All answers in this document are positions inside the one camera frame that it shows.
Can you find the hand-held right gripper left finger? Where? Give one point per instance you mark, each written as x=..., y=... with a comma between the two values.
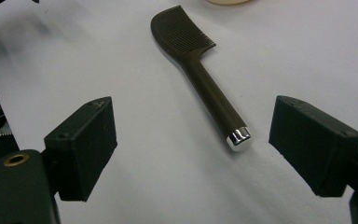
x=84, y=155

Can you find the beige round object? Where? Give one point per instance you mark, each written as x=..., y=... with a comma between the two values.
x=228, y=1

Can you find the dark brown comb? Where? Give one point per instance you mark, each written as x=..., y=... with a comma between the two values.
x=199, y=77

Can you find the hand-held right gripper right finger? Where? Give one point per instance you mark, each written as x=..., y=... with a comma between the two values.
x=313, y=149

